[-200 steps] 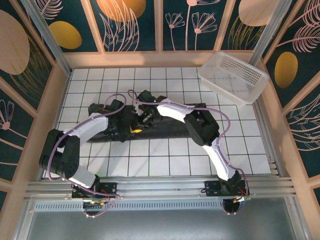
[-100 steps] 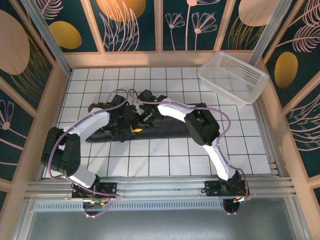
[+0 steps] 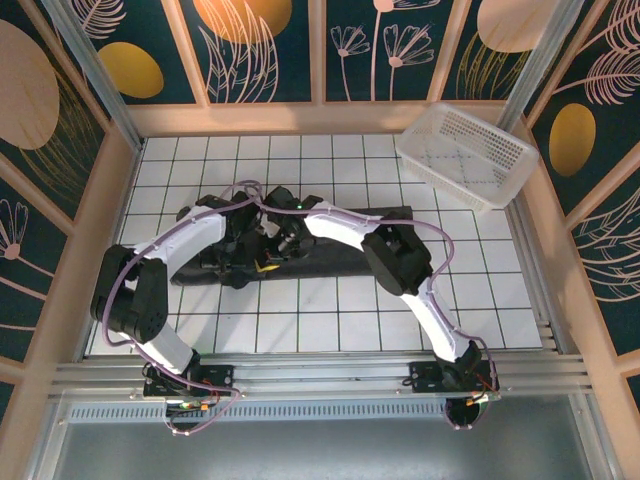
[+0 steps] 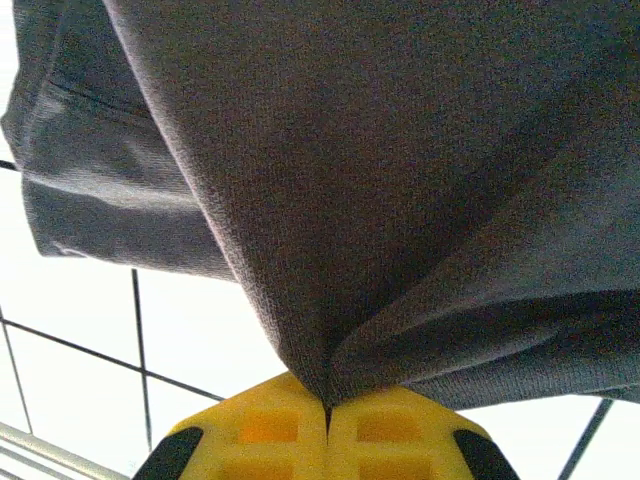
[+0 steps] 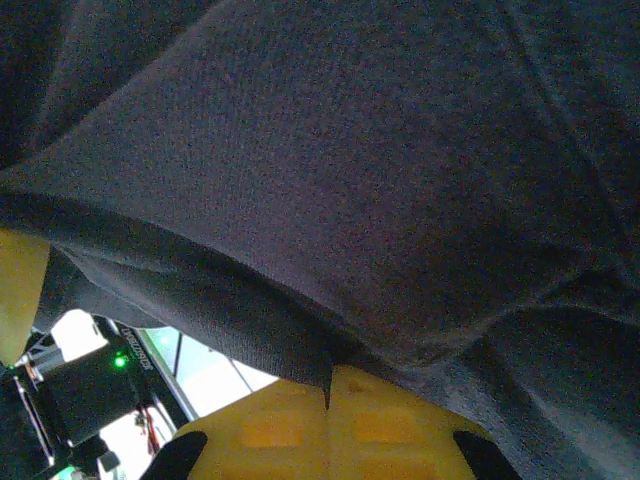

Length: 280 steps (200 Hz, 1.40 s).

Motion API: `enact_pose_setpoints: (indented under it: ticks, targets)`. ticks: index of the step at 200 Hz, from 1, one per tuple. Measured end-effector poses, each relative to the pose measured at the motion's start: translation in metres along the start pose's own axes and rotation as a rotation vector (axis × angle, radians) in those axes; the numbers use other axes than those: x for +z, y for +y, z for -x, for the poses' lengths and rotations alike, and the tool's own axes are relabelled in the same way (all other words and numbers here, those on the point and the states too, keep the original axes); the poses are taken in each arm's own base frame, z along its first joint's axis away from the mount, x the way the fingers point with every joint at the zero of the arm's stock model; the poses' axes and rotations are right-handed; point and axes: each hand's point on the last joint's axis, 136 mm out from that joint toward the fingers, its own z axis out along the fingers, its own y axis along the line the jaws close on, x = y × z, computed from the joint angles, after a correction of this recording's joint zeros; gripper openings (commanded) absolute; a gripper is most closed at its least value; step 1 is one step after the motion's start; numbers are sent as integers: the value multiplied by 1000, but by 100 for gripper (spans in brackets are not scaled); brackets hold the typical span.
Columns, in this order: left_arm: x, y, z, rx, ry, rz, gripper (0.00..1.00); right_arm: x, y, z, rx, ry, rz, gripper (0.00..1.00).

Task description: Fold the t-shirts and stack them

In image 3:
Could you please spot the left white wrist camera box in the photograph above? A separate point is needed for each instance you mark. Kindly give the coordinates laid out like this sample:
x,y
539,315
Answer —
x,y
270,227

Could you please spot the dark grey t-shirt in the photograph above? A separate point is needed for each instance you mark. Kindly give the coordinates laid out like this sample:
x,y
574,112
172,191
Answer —
x,y
340,260

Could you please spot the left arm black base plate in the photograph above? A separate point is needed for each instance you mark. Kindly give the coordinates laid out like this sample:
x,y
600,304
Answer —
x,y
210,375

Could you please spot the white plastic mesh basket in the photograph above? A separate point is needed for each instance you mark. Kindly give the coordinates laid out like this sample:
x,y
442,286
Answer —
x,y
465,155

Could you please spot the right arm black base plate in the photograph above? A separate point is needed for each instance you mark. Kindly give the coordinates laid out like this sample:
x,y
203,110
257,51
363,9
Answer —
x,y
425,377

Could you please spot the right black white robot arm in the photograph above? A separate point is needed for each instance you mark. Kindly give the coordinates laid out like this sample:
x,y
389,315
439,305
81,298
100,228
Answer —
x,y
340,227

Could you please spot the aluminium corner post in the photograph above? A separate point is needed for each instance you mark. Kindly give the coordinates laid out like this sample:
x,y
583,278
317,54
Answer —
x,y
100,80
535,70

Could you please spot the aluminium frame rail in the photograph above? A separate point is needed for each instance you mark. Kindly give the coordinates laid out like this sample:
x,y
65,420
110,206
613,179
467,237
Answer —
x,y
320,372

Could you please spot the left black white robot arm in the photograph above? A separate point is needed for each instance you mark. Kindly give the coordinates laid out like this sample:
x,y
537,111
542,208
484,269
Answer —
x,y
185,235

